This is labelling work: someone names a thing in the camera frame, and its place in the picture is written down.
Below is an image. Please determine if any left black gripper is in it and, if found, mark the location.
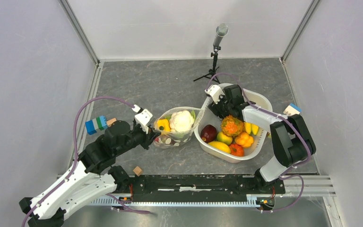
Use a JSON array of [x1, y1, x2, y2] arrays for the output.
[[115, 122, 161, 156]]

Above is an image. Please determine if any yellow bell pepper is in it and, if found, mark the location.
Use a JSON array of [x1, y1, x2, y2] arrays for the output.
[[156, 118, 171, 132]]

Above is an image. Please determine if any yellow banana bunch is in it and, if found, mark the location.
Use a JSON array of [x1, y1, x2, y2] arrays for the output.
[[244, 122, 259, 135]]

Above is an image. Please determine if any clear polka dot zip bag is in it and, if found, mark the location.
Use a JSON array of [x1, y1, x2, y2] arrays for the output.
[[153, 106, 205, 149]]

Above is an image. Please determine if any white cauliflower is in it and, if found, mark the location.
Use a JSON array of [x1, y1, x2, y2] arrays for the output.
[[169, 110, 195, 132]]

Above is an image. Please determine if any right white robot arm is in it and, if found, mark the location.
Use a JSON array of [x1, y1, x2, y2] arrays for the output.
[[206, 85, 316, 193]]

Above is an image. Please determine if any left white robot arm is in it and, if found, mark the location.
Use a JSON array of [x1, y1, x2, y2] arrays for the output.
[[19, 121, 160, 227]]

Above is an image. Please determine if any white plastic basket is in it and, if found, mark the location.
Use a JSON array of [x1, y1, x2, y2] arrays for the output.
[[194, 96, 267, 163]]

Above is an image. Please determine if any toy pineapple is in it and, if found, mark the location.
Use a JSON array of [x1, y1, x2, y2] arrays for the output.
[[221, 115, 244, 137]]

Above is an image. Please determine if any small wooden cube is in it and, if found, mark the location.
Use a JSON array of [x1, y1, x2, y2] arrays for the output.
[[133, 166, 143, 176]]

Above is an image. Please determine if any green yellow pear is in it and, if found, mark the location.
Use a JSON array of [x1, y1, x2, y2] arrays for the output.
[[216, 131, 233, 146]]

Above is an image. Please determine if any dark red apple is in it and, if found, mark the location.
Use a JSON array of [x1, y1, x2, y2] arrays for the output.
[[200, 124, 218, 143]]

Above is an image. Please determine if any orange bell pepper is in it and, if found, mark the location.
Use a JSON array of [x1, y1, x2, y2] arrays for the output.
[[234, 132, 254, 148]]

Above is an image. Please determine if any blue green toy block stack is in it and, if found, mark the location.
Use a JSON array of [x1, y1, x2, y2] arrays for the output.
[[85, 115, 117, 135]]

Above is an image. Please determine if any yellow mango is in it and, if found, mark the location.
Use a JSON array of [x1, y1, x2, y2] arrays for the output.
[[208, 141, 230, 154]]

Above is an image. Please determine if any small orange pumpkin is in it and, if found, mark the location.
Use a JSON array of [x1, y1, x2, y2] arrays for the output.
[[229, 143, 245, 157]]

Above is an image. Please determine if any white blue toy block stack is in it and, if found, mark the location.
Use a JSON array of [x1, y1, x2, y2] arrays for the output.
[[283, 103, 302, 116]]

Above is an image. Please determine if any silver microphone on tripod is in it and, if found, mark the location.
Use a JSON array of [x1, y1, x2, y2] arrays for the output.
[[193, 23, 228, 82]]

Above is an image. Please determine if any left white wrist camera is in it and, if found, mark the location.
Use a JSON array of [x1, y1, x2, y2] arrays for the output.
[[132, 105, 153, 134]]

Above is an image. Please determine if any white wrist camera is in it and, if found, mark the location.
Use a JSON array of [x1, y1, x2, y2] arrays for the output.
[[132, 105, 153, 134], [205, 85, 225, 104]]

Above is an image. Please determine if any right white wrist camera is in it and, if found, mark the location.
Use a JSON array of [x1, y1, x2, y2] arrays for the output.
[[205, 85, 225, 104]]

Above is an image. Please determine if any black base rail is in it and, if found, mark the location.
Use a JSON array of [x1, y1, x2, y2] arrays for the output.
[[100, 166, 285, 210]]

